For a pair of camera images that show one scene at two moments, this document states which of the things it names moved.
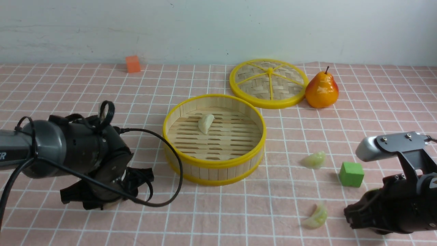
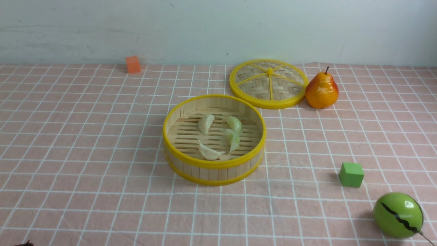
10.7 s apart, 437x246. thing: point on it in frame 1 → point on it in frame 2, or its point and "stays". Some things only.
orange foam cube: x=133 y=64 stays
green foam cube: x=351 y=174 stays
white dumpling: x=205 y=122 stays
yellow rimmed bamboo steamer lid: x=268 y=83 stays
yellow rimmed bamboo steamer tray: x=221 y=138 stays
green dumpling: x=315 y=161 → x=235 y=125
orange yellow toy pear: x=321 y=91 stays
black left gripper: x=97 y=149 → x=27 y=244
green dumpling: x=318 y=219 → x=232 y=139
